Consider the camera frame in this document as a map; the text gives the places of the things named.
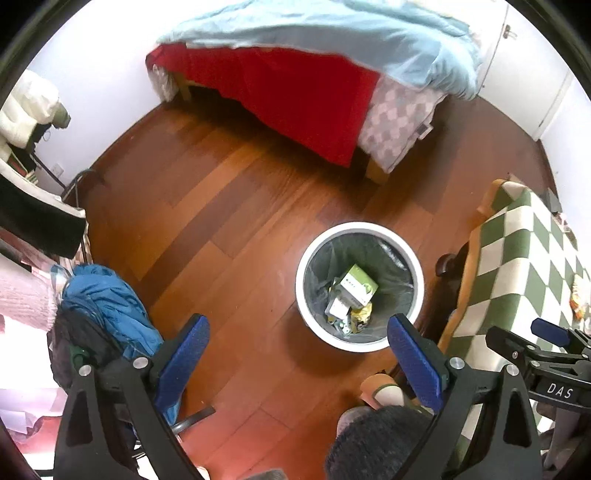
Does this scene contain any white bin with black liner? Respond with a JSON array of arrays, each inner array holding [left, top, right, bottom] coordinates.
[[295, 222, 425, 353]]

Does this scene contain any pink knitted cloth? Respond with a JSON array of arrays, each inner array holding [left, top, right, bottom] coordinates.
[[0, 253, 59, 334]]

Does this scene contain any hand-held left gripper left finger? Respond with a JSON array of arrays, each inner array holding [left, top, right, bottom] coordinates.
[[54, 313, 211, 480]]

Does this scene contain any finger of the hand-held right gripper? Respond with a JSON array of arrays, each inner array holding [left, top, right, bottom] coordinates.
[[485, 325, 591, 372], [530, 317, 591, 354]]

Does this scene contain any yellow packet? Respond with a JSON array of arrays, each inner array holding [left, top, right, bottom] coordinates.
[[349, 302, 374, 334]]

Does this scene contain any light blue duvet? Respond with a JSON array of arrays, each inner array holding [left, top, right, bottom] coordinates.
[[156, 0, 484, 100]]

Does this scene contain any red bed sheet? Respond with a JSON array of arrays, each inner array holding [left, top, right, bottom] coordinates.
[[146, 43, 378, 168]]

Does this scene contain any black and white cushion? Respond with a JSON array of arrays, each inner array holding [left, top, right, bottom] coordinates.
[[0, 158, 89, 260]]

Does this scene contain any pink slipper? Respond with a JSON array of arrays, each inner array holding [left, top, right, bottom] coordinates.
[[359, 373, 408, 410]]

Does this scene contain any white puffy jacket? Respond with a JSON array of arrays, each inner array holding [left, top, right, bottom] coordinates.
[[0, 69, 71, 149]]

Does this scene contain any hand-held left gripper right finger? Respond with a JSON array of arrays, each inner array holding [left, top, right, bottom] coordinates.
[[386, 313, 544, 480]]

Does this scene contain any orange snack packet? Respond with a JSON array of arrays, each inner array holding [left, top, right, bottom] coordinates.
[[570, 274, 591, 322]]

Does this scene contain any pink checkered blanket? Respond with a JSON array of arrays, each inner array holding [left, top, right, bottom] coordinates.
[[357, 76, 447, 174]]

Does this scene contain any black bag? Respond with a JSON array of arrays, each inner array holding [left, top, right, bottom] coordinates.
[[48, 308, 122, 389]]

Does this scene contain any blue cloth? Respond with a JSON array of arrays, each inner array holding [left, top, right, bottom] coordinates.
[[59, 263, 184, 426]]

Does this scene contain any white door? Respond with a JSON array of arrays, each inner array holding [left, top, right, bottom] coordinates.
[[479, 0, 574, 142]]

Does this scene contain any black chair base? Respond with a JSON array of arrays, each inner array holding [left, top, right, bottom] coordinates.
[[172, 405, 217, 435]]

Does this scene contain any person's right leg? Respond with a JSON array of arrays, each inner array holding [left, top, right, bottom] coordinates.
[[325, 405, 462, 480]]

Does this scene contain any green checkered tablecloth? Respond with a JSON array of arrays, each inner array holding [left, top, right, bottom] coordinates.
[[436, 179, 591, 445]]

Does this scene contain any green cardboard box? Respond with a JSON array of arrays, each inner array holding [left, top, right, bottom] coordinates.
[[338, 263, 380, 308]]

